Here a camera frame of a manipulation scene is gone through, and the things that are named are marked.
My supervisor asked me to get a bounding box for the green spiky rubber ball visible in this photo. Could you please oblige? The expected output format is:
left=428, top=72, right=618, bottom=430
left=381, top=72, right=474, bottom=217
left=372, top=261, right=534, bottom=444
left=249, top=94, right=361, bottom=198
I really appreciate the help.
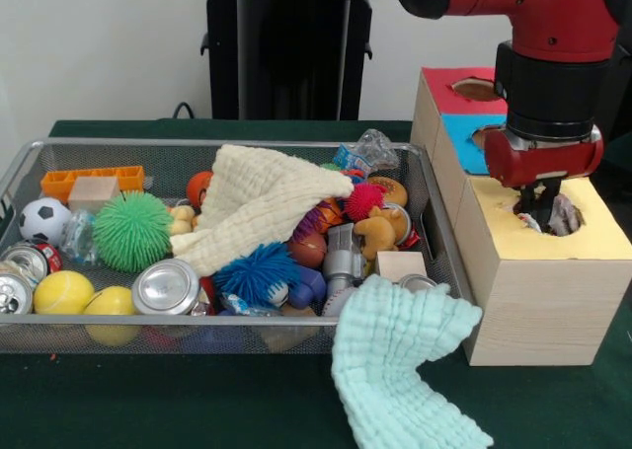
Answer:
left=92, top=189, right=174, bottom=272

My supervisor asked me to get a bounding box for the mint green muslin cloth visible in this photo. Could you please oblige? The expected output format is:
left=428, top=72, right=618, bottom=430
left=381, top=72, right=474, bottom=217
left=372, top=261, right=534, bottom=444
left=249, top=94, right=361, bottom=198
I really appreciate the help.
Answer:
left=330, top=273, right=494, bottom=449

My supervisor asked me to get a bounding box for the cream muslin cloth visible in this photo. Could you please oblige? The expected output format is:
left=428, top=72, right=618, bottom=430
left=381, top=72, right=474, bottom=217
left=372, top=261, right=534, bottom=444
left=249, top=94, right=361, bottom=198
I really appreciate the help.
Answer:
left=170, top=143, right=356, bottom=277

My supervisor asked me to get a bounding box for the light wooden block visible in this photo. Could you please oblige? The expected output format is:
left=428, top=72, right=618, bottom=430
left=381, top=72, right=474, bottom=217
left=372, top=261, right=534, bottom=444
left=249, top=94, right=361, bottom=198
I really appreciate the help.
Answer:
left=67, top=176, right=122, bottom=212

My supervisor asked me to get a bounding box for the small black and white soccer ball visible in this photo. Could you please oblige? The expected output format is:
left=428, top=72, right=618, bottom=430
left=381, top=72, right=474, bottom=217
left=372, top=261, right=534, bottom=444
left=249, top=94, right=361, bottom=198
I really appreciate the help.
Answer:
left=18, top=196, right=74, bottom=247

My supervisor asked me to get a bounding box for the silver wire mesh bin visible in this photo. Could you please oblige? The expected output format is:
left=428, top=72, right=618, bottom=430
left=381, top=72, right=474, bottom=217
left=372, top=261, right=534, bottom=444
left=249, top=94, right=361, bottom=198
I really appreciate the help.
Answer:
left=0, top=137, right=478, bottom=356

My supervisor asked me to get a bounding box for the blue spiky rubber ball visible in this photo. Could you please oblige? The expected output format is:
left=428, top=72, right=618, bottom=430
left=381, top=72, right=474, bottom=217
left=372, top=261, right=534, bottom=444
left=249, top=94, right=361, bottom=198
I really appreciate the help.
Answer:
left=212, top=243, right=302, bottom=308

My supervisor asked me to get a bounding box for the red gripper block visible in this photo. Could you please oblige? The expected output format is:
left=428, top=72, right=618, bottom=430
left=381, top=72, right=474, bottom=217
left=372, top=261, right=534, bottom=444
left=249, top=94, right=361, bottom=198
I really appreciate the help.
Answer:
left=483, top=125, right=604, bottom=234

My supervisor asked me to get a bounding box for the silver drink can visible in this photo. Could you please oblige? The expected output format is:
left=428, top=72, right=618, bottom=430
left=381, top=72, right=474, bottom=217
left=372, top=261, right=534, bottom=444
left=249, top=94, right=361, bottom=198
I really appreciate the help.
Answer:
left=131, top=258, right=201, bottom=316
left=0, top=272, right=35, bottom=316

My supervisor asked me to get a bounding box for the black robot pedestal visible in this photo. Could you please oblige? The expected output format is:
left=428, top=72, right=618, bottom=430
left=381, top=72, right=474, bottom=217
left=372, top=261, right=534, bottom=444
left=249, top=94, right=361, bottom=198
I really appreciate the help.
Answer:
left=190, top=0, right=399, bottom=122

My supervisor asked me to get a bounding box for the wooden box with three holes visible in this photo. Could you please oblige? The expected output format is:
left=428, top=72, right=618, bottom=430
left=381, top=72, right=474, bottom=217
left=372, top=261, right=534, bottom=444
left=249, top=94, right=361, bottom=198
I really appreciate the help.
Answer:
left=409, top=66, right=632, bottom=367

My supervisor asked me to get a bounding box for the yellow tennis ball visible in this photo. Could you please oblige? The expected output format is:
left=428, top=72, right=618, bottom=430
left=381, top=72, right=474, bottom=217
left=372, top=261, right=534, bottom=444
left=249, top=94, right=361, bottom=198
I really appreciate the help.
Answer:
left=33, top=269, right=95, bottom=316

